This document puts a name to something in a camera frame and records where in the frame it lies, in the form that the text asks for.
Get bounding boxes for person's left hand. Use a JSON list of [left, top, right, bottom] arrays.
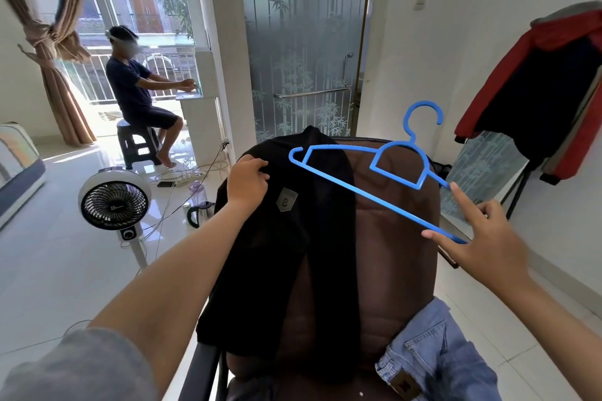
[[226, 154, 271, 215]]

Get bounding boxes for person's right hand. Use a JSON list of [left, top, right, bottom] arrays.
[[421, 182, 533, 294]]

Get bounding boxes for black garment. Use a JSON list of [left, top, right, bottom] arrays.
[[196, 125, 359, 380]]

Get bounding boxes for blue plastic clothes hanger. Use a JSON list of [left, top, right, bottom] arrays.
[[288, 100, 469, 245]]

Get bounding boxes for person's left forearm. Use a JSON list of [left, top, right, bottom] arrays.
[[89, 202, 246, 398]]

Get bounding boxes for person's right forearm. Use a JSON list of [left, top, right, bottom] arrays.
[[494, 274, 602, 401]]

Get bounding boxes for black clothes rack stand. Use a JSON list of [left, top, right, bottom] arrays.
[[499, 163, 534, 220]]

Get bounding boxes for brown leather office chair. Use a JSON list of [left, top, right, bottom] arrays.
[[179, 135, 452, 401]]

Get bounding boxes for electric kettle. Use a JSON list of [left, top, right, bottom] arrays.
[[187, 201, 216, 229]]

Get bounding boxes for white narrow counter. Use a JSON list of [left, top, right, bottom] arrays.
[[175, 50, 224, 166]]

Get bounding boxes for white power strip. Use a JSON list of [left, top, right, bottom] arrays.
[[157, 172, 205, 185]]

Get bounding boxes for light blue denim jeans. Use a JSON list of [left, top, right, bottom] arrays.
[[375, 298, 502, 401]]

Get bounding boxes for dark plastic stool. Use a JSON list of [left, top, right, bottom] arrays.
[[116, 120, 163, 170]]

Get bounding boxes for red and black jacket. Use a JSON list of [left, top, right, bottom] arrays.
[[454, 1, 602, 186]]

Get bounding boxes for frosted glass door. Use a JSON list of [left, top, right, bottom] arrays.
[[239, 0, 375, 143]]

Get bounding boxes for white floor fan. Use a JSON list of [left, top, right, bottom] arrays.
[[77, 168, 153, 271]]

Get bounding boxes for brown tied curtain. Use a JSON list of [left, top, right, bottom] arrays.
[[0, 0, 97, 147]]

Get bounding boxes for mattress with blue edge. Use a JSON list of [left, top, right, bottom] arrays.
[[0, 122, 47, 230]]

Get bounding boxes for person's grey sleeve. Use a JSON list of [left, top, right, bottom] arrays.
[[0, 328, 158, 401]]

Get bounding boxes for white cable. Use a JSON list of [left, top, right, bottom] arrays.
[[141, 140, 231, 246]]

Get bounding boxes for chrome door handle bar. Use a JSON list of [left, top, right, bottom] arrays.
[[274, 85, 352, 100]]

